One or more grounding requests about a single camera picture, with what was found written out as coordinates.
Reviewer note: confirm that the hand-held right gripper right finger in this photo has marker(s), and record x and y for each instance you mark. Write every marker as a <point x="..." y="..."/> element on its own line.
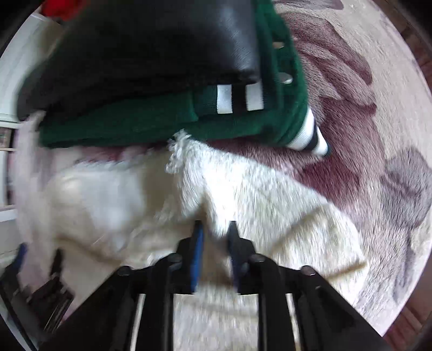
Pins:
<point x="234" y="257"/>

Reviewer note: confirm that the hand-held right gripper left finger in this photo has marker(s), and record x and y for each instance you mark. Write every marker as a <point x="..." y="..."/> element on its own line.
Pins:
<point x="197" y="256"/>

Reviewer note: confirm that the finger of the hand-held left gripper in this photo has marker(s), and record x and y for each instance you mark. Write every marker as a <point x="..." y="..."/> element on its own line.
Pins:
<point x="56" y="265"/>

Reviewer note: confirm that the white fluffy garment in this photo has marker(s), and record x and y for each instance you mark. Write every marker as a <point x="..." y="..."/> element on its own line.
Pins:
<point x="256" y="206"/>

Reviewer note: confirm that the floral plush blanket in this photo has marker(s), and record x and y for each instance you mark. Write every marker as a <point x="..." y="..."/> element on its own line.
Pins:
<point x="354" y="111"/>

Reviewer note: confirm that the green varsity jacket black sleeves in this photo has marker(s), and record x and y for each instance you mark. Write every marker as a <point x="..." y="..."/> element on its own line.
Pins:
<point x="141" y="50"/>

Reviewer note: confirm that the red cloth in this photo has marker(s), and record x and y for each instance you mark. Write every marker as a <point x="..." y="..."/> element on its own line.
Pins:
<point x="62" y="6"/>

